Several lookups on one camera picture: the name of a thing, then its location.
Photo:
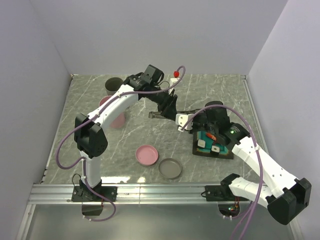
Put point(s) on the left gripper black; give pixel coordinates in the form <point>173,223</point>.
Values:
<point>168,107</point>

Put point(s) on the metal serving tongs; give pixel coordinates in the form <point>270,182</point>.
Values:
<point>158,115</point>

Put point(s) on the sushi roll piece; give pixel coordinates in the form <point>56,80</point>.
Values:
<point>201,144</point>
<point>215,150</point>

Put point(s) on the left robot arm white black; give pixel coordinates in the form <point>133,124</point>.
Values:
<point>90,134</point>

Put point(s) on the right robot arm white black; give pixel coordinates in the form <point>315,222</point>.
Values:
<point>280,192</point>

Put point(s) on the pink cylindrical container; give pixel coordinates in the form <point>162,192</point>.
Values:
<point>119,121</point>

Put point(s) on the red shrimp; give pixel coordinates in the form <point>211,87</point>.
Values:
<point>211,136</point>

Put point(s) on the square black teal plate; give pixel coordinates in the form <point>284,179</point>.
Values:
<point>206,142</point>

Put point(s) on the pink round lid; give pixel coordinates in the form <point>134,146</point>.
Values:
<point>146,155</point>

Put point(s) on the grey cylindrical container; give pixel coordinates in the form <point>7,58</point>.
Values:
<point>112,85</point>

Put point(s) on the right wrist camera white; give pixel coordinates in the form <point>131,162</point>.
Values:
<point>184,122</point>

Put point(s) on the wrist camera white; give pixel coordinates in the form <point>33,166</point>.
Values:
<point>184,122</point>
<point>172,82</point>

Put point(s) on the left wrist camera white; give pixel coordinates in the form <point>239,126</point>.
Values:
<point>172,82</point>

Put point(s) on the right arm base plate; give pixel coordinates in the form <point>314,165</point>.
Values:
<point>219,193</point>

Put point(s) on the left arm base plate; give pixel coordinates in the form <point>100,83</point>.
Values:
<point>82,194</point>

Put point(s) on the aluminium front rail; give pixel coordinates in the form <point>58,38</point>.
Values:
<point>127,194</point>

